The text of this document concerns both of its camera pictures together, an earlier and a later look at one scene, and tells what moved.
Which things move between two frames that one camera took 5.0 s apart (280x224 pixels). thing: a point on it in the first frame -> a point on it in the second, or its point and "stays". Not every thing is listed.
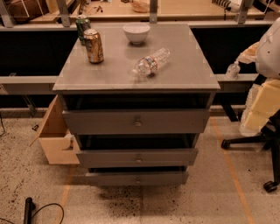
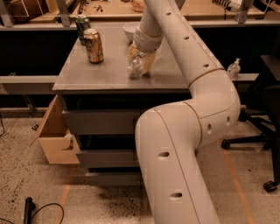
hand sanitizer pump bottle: (233, 71) stays
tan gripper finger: (248, 55) -> (149, 59)
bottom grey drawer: (136, 179) stays
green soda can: (83, 24) stays
